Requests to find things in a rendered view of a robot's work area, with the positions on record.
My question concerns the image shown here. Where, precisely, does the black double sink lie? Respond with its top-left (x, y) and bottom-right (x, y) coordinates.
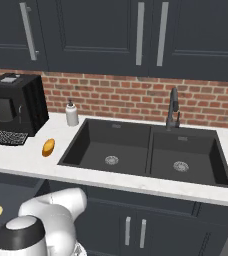
top-left (56, 117), bottom-right (228, 190)

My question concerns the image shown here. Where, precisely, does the white soap dispenser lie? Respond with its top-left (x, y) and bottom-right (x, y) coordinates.
top-left (65, 98), bottom-right (80, 128)

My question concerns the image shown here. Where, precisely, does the black tap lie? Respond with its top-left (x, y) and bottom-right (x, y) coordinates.
top-left (165, 87), bottom-right (182, 131)

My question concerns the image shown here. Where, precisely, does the orange bread loaf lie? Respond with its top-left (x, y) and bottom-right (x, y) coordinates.
top-left (41, 137), bottom-right (56, 158)

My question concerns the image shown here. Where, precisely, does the dark panel under sink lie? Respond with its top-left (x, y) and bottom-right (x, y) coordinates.
top-left (84, 185), bottom-right (200, 217)

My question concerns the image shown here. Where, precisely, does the black coffee machine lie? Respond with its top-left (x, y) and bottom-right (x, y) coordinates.
top-left (0, 72), bottom-right (50, 147)

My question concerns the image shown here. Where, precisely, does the dark base cupboard door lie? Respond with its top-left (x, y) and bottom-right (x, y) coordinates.
top-left (75, 197), bottom-right (136, 256)
top-left (132, 207), bottom-right (212, 256)

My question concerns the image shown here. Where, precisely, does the dark wall cupboard door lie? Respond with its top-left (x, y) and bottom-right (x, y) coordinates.
top-left (148, 0), bottom-right (228, 83)
top-left (35, 0), bottom-right (151, 78)
top-left (0, 0), bottom-right (49, 72)

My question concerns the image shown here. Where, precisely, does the grey wall cupboard handle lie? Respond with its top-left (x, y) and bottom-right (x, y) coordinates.
top-left (18, 1), bottom-right (40, 62)
top-left (156, 1), bottom-right (170, 68)
top-left (135, 1), bottom-right (146, 67)

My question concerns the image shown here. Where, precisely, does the grey base cupboard handle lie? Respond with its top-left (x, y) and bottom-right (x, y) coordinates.
top-left (124, 216), bottom-right (132, 247)
top-left (139, 218), bottom-right (148, 250)

